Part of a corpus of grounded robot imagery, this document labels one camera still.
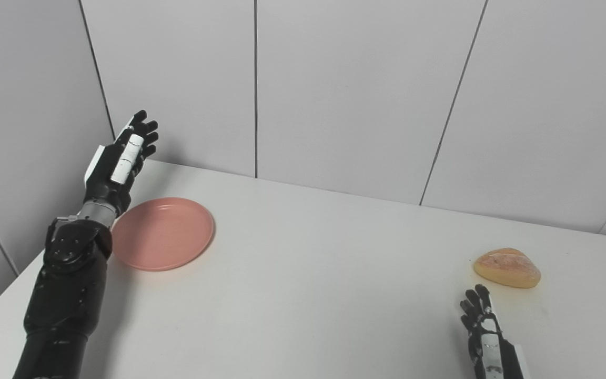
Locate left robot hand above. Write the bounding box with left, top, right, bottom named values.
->
left=83, top=110, right=159, bottom=219

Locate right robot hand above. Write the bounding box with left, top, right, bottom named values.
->
left=459, top=284, right=531, bottom=379

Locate bread roll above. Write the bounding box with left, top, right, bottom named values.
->
left=473, top=247, right=542, bottom=289

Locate pink plate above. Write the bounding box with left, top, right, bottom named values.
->
left=111, top=197, right=215, bottom=272

